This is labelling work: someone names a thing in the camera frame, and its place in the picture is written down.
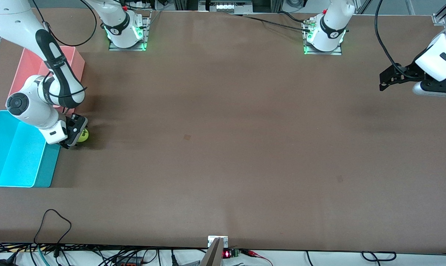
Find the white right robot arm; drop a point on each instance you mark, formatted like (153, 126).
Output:
(8, 18)

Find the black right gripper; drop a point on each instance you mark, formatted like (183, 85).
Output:
(75, 123)

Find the yellow tennis ball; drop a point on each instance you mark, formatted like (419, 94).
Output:
(84, 136)

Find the metal device with white lights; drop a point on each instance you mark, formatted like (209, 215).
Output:
(226, 6)

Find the pink plastic bin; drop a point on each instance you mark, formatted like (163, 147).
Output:
(23, 74)

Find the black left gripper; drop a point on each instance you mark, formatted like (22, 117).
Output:
(410, 71)

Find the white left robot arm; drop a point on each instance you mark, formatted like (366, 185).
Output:
(330, 26)

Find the aluminium corner bracket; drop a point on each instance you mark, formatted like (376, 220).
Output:
(438, 19)

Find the blue plastic bin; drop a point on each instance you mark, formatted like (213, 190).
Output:
(16, 162)

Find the grey metal camera pole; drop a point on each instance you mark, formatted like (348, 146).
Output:
(213, 256)

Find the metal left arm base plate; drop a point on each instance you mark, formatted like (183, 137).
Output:
(322, 53)

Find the red LED display module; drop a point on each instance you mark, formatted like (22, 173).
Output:
(227, 254)

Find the black power adapter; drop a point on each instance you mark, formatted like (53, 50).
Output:
(1, 263)

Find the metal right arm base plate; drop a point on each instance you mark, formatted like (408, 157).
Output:
(126, 48)

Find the small metal mounting bracket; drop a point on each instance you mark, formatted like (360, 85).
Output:
(211, 240)

